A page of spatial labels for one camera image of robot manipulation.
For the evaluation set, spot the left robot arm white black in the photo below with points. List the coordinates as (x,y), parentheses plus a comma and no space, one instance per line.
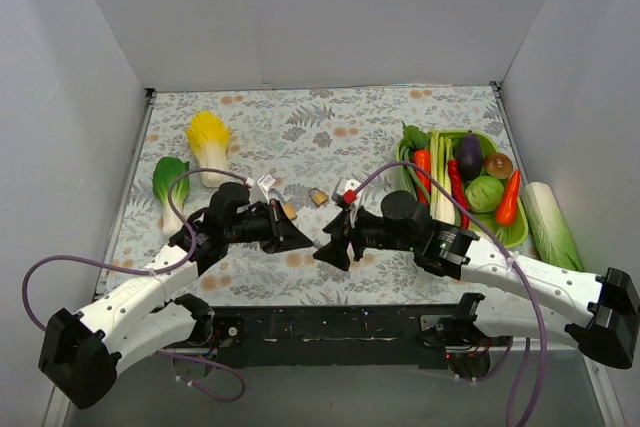
(84,352)

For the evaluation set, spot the purple eggplant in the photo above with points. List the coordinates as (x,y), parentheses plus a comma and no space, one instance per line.
(469,157)

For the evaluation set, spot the brown mushroom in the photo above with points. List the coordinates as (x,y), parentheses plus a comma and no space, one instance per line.
(498,165)

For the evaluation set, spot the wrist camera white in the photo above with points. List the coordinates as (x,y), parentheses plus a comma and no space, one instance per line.
(259,190)
(346,197)

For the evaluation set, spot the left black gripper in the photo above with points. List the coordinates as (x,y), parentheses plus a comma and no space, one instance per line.
(274,227)

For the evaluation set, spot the small brass padlock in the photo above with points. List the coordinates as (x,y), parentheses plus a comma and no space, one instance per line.
(318,197)

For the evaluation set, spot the green plastic basket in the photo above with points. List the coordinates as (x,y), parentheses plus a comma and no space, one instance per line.
(511,236)

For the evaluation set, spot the large brass long-shackle padlock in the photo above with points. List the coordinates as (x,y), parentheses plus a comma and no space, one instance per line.
(287,207)

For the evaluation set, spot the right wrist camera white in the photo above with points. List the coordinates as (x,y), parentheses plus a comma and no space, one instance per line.
(346,197)

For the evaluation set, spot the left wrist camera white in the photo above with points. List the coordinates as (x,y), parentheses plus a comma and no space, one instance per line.
(259,190)

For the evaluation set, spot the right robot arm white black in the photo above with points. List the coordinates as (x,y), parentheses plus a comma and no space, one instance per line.
(596,313)

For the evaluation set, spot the round green cabbage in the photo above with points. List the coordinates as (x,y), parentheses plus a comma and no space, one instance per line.
(484,194)

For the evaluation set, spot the green long beans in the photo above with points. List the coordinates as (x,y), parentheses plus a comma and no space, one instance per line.
(409,179)

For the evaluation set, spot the green spinach leaves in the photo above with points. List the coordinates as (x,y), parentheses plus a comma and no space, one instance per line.
(413,139)

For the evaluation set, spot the orange carrot pepper right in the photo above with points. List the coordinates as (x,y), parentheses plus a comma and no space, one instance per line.
(507,210)

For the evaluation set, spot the red chili pepper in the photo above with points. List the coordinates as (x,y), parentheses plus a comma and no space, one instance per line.
(458,191)

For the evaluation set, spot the green bok choy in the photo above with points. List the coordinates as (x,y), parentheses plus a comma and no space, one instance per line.
(171,190)

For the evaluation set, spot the orange red pepper left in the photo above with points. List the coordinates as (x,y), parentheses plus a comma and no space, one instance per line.
(422,159)

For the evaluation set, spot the floral table cloth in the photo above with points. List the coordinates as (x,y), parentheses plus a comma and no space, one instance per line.
(307,140)

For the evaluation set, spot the white green scallions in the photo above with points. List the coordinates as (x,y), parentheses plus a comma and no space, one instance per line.
(441,209)

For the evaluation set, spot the large green napa cabbage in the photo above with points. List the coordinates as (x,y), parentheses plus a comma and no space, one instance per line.
(552,237)

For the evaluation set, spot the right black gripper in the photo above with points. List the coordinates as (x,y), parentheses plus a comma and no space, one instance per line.
(353,236)

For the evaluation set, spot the yellow napa cabbage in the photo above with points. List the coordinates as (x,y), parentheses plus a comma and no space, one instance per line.
(208,138)

